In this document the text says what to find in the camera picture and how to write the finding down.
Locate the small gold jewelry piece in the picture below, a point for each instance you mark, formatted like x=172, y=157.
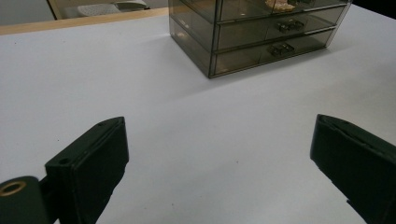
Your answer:
x=280, y=5

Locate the white perforated object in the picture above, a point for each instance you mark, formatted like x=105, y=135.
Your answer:
x=96, y=10

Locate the smoky clear drawer organizer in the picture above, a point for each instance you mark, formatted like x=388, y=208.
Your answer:
x=190, y=34

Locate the smoky clear plastic drawer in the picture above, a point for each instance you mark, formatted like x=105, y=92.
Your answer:
x=239, y=62
x=246, y=35
x=243, y=9

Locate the grey white device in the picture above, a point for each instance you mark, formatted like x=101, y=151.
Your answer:
x=132, y=4

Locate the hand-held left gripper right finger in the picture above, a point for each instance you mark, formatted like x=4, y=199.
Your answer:
x=358, y=165

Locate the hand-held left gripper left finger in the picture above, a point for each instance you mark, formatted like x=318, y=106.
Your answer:
x=90, y=165

